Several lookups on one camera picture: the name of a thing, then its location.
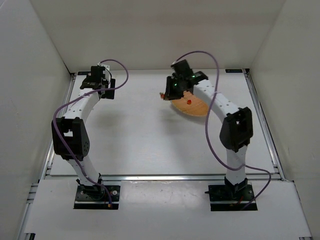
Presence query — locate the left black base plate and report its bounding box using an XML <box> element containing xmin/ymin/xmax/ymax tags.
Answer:
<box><xmin>73</xmin><ymin>185</ymin><xmax>121</xmax><ymax>210</ymax></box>

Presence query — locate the front aluminium frame rail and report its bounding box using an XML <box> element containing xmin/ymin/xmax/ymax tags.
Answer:
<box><xmin>44</xmin><ymin>173</ymin><xmax>284</xmax><ymax>181</ymax></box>

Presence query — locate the left aluminium frame rail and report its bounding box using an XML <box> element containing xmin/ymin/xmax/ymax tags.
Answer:
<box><xmin>19</xmin><ymin>72</ymin><xmax>77</xmax><ymax>237</ymax></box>

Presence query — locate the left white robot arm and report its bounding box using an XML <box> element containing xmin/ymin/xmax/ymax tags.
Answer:
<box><xmin>51</xmin><ymin>65</ymin><xmax>115</xmax><ymax>201</ymax></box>

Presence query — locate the right aluminium frame rail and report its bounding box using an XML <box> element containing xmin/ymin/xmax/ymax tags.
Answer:
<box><xmin>242</xmin><ymin>68</ymin><xmax>287</xmax><ymax>181</ymax></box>

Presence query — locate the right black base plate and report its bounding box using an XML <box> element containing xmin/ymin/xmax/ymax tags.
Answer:
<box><xmin>205</xmin><ymin>184</ymin><xmax>258</xmax><ymax>212</ymax></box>

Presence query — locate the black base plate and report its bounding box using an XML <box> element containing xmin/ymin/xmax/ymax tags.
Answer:
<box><xmin>205</xmin><ymin>184</ymin><xmax>258</xmax><ymax>212</ymax></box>
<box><xmin>73</xmin><ymin>185</ymin><xmax>121</xmax><ymax>210</ymax></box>

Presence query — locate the fake cherry sprig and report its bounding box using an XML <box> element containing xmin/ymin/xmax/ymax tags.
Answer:
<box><xmin>159</xmin><ymin>92</ymin><xmax>192</xmax><ymax>105</ymax></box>

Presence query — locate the aluminium frame rail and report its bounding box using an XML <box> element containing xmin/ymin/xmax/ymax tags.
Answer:
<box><xmin>44</xmin><ymin>173</ymin><xmax>284</xmax><ymax>181</ymax></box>
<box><xmin>19</xmin><ymin>72</ymin><xmax>77</xmax><ymax>237</ymax></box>
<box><xmin>242</xmin><ymin>68</ymin><xmax>287</xmax><ymax>181</ymax></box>

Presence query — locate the purple cable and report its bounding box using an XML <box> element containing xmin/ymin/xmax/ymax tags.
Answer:
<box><xmin>173</xmin><ymin>51</ymin><xmax>272</xmax><ymax>211</ymax></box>
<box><xmin>53</xmin><ymin>58</ymin><xmax>130</xmax><ymax>208</ymax></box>

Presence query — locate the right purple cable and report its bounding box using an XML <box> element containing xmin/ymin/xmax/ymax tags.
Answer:
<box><xmin>173</xmin><ymin>51</ymin><xmax>272</xmax><ymax>211</ymax></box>

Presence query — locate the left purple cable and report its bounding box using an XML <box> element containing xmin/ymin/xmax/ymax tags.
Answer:
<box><xmin>53</xmin><ymin>58</ymin><xmax>130</xmax><ymax>208</ymax></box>

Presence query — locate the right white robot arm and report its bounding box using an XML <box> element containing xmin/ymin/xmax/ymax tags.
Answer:
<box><xmin>161</xmin><ymin>59</ymin><xmax>253</xmax><ymax>197</ymax></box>

